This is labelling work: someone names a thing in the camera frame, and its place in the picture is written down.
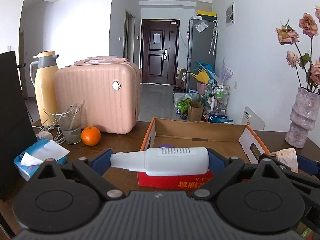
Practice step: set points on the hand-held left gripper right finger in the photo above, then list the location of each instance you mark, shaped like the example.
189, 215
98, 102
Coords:
217, 161

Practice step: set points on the white box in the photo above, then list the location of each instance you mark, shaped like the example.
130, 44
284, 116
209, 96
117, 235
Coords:
205, 3

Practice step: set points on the metal trolley rack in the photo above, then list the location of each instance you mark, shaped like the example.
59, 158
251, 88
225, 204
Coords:
218, 100

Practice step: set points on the red cardboard box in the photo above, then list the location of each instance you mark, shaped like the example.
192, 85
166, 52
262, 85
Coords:
200, 132

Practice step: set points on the blue tissue package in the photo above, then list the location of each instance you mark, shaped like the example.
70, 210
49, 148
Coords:
218, 118

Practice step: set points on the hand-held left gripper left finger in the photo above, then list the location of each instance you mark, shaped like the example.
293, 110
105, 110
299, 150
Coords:
101, 161

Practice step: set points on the clear folded umbrella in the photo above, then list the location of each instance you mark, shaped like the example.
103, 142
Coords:
213, 37

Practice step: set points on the pink hard-shell suitcase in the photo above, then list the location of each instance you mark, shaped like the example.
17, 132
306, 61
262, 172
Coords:
95, 100

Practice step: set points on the blue tissue pack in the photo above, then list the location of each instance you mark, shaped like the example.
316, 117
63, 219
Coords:
27, 158

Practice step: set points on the purple lid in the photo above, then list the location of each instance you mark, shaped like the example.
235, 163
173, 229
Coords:
165, 145

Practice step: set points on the purple dried grass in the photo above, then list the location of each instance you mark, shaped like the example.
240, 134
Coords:
225, 72

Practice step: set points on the paper notes on refrigerator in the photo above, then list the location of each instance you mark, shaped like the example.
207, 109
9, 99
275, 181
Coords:
201, 26

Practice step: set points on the clear glass pitcher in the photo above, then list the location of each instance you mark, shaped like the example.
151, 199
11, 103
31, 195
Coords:
71, 132

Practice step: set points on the white plastic spray bottle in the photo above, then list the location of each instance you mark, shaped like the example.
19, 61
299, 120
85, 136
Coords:
175, 161

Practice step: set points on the pink waste bin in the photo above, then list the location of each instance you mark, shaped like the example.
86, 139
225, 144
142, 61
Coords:
202, 88

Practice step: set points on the green snack bag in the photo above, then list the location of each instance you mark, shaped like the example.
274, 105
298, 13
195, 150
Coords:
183, 105

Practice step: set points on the pink textured vase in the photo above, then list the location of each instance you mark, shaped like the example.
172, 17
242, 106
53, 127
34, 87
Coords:
300, 120

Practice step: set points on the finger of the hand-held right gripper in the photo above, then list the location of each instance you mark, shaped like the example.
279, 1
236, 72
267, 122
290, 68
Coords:
308, 165
300, 178

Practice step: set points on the yellow thermos jug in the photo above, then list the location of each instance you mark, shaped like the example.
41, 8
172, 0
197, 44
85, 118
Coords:
46, 92

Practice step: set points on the bunch of dried pink roses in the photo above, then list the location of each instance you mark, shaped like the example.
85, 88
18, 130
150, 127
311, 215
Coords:
287, 36

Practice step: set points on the grey refrigerator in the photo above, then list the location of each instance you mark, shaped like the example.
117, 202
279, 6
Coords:
200, 52

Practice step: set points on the blue and yellow bag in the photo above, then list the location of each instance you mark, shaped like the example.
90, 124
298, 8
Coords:
202, 73

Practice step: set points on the small brown cardboard box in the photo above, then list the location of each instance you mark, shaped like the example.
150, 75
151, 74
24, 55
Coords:
195, 111

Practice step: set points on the dark brown entrance door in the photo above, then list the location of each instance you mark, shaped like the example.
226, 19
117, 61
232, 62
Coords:
158, 62

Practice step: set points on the orange fruit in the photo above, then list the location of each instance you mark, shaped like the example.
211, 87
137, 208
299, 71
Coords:
91, 136

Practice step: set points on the white flat board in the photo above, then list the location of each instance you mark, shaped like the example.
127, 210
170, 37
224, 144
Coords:
252, 118

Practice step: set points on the yellow and dark box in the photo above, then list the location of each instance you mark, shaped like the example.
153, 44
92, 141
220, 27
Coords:
206, 13

